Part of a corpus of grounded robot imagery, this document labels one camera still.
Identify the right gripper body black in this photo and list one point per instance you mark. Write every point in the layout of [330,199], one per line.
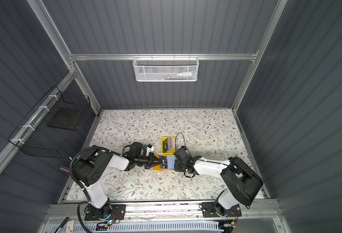
[178,166]

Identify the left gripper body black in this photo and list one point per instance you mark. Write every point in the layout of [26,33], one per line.
[147,161]

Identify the yellow leather card holder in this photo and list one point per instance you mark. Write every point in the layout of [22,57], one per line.
[167,163]

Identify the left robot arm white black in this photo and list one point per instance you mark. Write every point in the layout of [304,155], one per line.
[88,165]

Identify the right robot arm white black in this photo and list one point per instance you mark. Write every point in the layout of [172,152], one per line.
[242,182]

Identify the stack of credit cards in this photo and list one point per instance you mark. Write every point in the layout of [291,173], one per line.
[169,145]

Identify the pen holder with pens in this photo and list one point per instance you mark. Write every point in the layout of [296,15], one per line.
[66,164]

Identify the black pad in basket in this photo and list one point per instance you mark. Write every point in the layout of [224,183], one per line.
[66,119]

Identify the white tube in basket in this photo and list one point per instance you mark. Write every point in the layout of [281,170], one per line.
[188,74]

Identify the white small box foreground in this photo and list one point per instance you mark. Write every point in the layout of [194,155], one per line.
[70,226]

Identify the black pen foreground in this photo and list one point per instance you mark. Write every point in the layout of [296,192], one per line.
[60,227]

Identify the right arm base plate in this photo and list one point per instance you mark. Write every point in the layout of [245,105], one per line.
[212,209]

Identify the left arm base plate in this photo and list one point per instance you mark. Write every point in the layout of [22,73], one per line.
[107,212]

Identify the white wire mesh basket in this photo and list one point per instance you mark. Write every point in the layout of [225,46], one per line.
[164,70]

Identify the aluminium front rail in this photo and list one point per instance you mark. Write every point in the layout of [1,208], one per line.
[167,211]

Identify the black wire mesh basket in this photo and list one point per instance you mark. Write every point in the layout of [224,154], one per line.
[54,130]

